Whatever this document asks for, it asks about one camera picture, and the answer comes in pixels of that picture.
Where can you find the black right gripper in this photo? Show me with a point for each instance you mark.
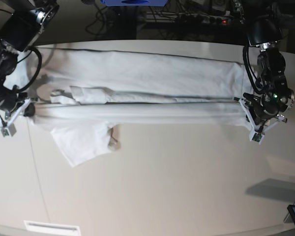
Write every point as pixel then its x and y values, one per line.
pixel 9 102

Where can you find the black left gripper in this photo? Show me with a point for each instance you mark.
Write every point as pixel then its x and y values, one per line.
pixel 265 107

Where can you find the white T-shirt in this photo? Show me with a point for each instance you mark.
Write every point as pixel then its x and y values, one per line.
pixel 84 94

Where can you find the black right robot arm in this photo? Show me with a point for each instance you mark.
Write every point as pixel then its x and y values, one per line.
pixel 18 34

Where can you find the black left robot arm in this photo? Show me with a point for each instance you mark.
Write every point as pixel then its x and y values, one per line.
pixel 264 64

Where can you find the white label strip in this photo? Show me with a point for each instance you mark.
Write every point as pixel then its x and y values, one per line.
pixel 54 229

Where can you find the black power strip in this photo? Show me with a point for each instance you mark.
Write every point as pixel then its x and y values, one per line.
pixel 188 18

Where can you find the blue plastic box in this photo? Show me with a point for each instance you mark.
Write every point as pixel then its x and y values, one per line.
pixel 160 3

